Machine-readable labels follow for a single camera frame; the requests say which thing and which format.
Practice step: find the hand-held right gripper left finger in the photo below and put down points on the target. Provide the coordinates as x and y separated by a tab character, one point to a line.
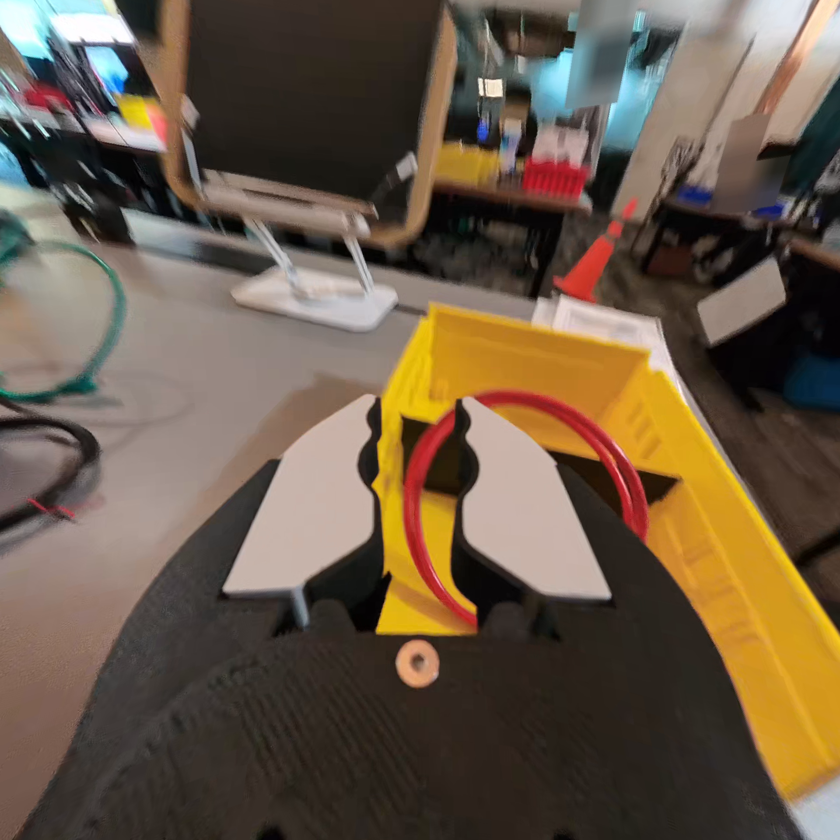
308	512

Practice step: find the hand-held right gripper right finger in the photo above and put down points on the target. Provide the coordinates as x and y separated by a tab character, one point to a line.
525	518

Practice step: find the yellow plastic bin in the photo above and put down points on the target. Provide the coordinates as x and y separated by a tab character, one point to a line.
722	558

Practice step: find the printed paper sheet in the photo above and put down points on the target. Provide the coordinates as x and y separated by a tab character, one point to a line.
590	321

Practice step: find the orange traffic cone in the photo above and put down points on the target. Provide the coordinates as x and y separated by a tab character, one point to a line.
594	262

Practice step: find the wooden top table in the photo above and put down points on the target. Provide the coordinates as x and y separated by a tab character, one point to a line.
512	197

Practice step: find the red plastic bin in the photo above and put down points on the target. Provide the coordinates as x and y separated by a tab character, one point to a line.
554	178

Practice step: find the small yellow bin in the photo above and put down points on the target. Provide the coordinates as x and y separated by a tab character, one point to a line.
466	164

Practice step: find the wood framed black board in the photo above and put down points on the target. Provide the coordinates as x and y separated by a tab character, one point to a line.
308	98

